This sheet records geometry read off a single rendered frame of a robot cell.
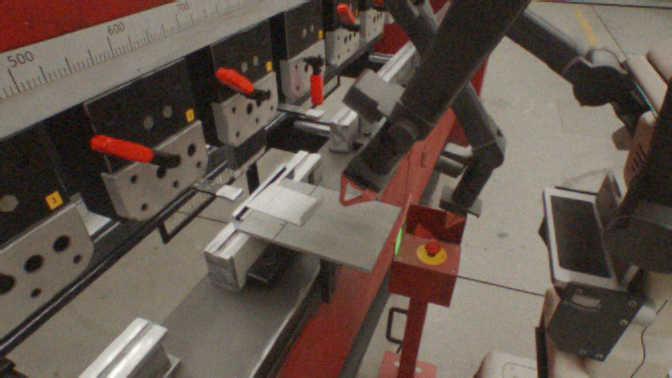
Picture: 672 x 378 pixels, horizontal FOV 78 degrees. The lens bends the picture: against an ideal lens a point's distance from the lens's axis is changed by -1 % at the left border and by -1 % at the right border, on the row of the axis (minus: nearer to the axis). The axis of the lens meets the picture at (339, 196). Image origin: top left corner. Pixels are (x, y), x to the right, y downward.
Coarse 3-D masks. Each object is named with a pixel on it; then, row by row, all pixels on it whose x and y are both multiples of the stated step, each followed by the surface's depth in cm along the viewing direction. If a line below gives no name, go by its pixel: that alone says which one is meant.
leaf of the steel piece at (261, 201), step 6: (270, 186) 87; (276, 186) 87; (264, 192) 85; (270, 192) 85; (276, 192) 85; (258, 198) 84; (264, 198) 84; (270, 198) 84; (252, 204) 82; (258, 204) 82; (264, 204) 82; (258, 210) 81
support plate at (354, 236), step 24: (336, 192) 86; (264, 216) 79; (312, 216) 79; (336, 216) 79; (360, 216) 79; (384, 216) 79; (288, 240) 74; (312, 240) 74; (336, 240) 74; (360, 240) 74; (384, 240) 74; (360, 264) 69
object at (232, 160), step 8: (264, 128) 79; (256, 136) 77; (264, 136) 79; (240, 144) 73; (248, 144) 75; (256, 144) 77; (264, 144) 80; (232, 152) 72; (240, 152) 73; (248, 152) 76; (256, 152) 78; (232, 160) 73; (240, 160) 74; (248, 160) 78; (232, 168) 74; (240, 168) 76
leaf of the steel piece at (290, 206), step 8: (288, 192) 85; (296, 192) 85; (272, 200) 83; (280, 200) 83; (288, 200) 83; (296, 200) 83; (304, 200) 83; (312, 200) 83; (320, 200) 81; (264, 208) 81; (272, 208) 81; (280, 208) 81; (288, 208) 81; (296, 208) 81; (304, 208) 81; (312, 208) 79; (280, 216) 79; (288, 216) 79; (296, 216) 79; (304, 216) 77; (296, 224) 77
